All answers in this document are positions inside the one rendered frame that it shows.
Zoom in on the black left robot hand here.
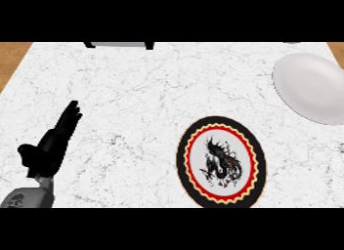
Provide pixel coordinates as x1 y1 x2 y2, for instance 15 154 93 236
16 100 84 180

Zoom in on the plain white plate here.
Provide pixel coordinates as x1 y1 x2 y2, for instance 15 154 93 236
271 52 344 126

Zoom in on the black red dragon plate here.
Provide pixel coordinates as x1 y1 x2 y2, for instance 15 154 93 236
175 115 268 209

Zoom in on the grey appliance with black legs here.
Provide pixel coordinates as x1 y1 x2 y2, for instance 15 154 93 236
83 41 155 51

